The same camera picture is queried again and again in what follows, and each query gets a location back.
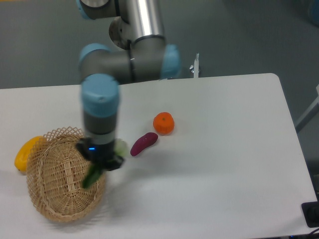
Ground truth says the orange tangerine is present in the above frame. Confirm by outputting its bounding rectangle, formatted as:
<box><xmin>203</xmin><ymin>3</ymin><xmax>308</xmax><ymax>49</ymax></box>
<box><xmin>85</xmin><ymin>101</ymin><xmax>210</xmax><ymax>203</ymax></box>
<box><xmin>153</xmin><ymin>112</ymin><xmax>175</xmax><ymax>135</ymax></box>

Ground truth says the black device at table edge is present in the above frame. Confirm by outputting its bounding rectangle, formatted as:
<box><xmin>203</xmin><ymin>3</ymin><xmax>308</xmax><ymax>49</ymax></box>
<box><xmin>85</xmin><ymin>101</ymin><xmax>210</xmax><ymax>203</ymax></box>
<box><xmin>301</xmin><ymin>201</ymin><xmax>319</xmax><ymax>228</ymax></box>

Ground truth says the white mounting frame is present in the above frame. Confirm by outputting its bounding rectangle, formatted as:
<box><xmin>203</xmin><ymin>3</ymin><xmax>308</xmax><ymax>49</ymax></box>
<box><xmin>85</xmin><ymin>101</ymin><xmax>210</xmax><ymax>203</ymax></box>
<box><xmin>189</xmin><ymin>53</ymin><xmax>200</xmax><ymax>78</ymax></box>

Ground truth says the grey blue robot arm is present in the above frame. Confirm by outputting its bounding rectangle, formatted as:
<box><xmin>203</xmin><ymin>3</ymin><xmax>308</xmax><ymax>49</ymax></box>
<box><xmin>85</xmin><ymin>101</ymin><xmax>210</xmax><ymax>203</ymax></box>
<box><xmin>76</xmin><ymin>0</ymin><xmax>181</xmax><ymax>171</ymax></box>

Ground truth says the white table leg right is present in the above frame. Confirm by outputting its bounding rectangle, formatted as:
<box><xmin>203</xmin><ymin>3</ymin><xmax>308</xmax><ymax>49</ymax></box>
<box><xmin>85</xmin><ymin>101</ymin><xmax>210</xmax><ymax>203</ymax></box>
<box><xmin>295</xmin><ymin>85</ymin><xmax>319</xmax><ymax>133</ymax></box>

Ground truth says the green bok choy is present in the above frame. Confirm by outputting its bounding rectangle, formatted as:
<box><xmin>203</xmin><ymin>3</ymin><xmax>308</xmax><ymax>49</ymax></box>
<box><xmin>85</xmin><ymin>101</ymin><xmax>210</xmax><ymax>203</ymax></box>
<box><xmin>82</xmin><ymin>139</ymin><xmax>129</xmax><ymax>189</ymax></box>

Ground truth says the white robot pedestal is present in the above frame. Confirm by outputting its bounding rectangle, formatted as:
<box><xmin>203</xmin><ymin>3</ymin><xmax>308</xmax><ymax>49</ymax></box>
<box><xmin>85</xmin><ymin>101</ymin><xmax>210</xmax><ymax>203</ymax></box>
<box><xmin>109</xmin><ymin>16</ymin><xmax>132</xmax><ymax>50</ymax></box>

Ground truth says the purple sweet potato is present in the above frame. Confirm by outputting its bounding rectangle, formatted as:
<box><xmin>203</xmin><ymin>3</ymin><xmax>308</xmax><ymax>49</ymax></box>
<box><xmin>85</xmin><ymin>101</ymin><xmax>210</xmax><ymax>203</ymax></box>
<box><xmin>130</xmin><ymin>132</ymin><xmax>159</xmax><ymax>156</ymax></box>

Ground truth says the yellow mango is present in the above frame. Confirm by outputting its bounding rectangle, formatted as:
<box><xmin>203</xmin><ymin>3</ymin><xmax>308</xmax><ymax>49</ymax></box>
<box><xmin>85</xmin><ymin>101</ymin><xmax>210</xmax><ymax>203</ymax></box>
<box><xmin>14</xmin><ymin>136</ymin><xmax>47</xmax><ymax>174</ymax></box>

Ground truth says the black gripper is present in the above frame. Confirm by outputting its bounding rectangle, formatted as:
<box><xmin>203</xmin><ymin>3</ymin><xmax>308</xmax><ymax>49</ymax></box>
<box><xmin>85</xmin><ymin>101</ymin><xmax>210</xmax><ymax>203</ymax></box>
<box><xmin>75</xmin><ymin>138</ymin><xmax>125</xmax><ymax>171</ymax></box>

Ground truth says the woven wicker basket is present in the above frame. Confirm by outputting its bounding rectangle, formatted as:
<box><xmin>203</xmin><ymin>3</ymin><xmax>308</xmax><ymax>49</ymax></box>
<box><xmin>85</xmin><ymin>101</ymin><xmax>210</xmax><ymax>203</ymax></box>
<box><xmin>26</xmin><ymin>126</ymin><xmax>106</xmax><ymax>223</ymax></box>

